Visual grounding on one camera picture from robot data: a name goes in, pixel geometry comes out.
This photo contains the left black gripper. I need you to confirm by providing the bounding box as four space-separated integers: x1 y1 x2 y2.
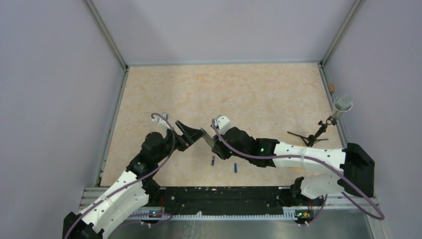
154 120 206 163

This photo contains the grey white remote control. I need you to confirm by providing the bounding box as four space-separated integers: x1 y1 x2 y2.
201 128 214 149

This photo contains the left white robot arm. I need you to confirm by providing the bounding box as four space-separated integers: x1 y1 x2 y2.
62 121 207 239

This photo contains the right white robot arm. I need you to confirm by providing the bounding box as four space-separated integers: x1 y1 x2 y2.
212 126 375 205

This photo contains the small tan cork piece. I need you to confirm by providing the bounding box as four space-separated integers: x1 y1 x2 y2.
327 84 335 93

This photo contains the silver microphone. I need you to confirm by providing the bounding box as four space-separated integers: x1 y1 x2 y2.
328 96 353 125

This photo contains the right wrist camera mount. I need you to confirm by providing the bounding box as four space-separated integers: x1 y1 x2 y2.
211 115 231 135

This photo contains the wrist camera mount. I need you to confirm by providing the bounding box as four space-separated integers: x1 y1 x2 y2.
211 115 231 135
151 113 172 130

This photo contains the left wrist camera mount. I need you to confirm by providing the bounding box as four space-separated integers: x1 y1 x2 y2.
151 113 172 130

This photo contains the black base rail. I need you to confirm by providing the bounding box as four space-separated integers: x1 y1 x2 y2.
145 186 325 217

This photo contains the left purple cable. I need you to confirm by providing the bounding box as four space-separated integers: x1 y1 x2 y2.
64 113 177 239

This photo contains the purple cable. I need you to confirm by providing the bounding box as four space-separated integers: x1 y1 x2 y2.
211 119 386 221
64 113 177 239

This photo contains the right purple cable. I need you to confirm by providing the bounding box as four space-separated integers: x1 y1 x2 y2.
211 119 386 221

